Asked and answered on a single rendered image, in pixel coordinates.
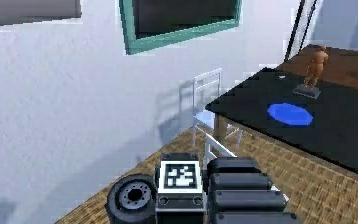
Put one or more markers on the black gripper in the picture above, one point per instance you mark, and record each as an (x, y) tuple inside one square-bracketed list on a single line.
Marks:
[(132, 196)]

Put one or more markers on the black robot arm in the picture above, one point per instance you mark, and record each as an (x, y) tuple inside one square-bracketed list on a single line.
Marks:
[(227, 190)]

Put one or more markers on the black floor lamp pole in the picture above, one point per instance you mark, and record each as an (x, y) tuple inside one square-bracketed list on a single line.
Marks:
[(297, 30)]

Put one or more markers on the white wooden chair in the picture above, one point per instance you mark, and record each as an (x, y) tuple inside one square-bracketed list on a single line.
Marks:
[(205, 100)]

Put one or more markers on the blue round plate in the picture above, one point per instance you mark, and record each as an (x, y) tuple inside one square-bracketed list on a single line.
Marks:
[(289, 114)]

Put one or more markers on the small white object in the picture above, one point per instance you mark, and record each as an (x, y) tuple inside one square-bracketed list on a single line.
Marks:
[(282, 77)]

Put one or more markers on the black top dining table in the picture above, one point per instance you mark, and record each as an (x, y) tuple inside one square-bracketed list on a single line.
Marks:
[(327, 123)]

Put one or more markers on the brown figurine statue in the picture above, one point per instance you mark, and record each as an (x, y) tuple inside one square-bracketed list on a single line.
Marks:
[(315, 66)]

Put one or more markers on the grey framed wall picture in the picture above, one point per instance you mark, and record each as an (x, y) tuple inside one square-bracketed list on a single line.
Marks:
[(30, 10)]

